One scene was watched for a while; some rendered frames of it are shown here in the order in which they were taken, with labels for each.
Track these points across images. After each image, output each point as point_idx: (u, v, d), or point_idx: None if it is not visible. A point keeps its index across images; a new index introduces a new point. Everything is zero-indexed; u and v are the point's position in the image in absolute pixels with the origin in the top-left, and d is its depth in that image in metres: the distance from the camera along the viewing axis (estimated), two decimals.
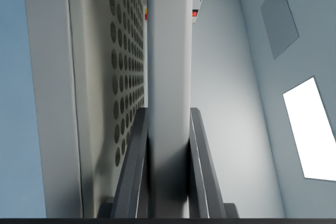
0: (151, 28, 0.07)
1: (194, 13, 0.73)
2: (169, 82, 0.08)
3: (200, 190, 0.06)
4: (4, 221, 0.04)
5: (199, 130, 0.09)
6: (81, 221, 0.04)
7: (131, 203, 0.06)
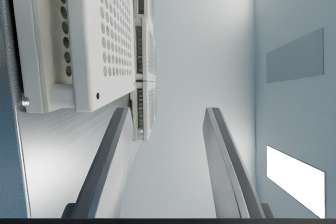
0: None
1: None
2: (75, 11, 0.17)
3: (237, 190, 0.06)
4: (4, 221, 0.04)
5: (225, 130, 0.09)
6: (81, 221, 0.04)
7: (92, 203, 0.06)
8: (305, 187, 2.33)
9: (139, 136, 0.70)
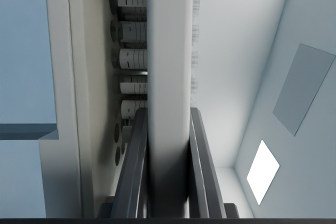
0: None
1: None
2: None
3: (200, 190, 0.06)
4: (4, 221, 0.04)
5: (199, 130, 0.09)
6: (81, 221, 0.04)
7: (131, 203, 0.06)
8: None
9: None
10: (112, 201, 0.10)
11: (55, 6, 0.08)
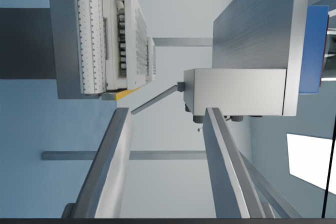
0: None
1: None
2: None
3: (237, 190, 0.06)
4: (4, 221, 0.04)
5: (225, 130, 0.09)
6: (81, 221, 0.04)
7: (92, 203, 0.06)
8: None
9: None
10: (118, 77, 0.44)
11: (107, 34, 0.42)
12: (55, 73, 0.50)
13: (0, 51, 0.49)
